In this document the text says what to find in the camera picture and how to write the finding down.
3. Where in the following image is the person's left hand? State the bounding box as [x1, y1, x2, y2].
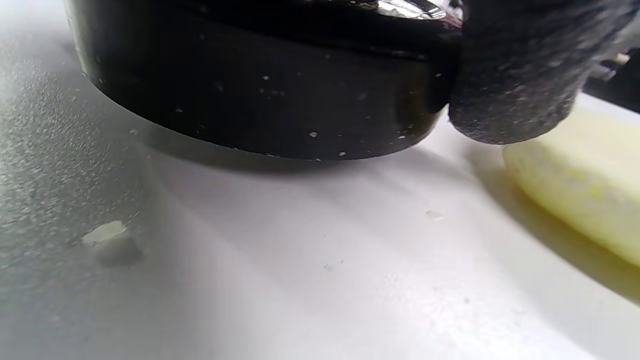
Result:
[448, 0, 640, 145]

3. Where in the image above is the yellow round sponge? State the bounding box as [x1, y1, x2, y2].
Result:
[502, 107, 640, 267]

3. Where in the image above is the black leather care cream tin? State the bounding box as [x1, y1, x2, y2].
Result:
[65, 0, 463, 162]

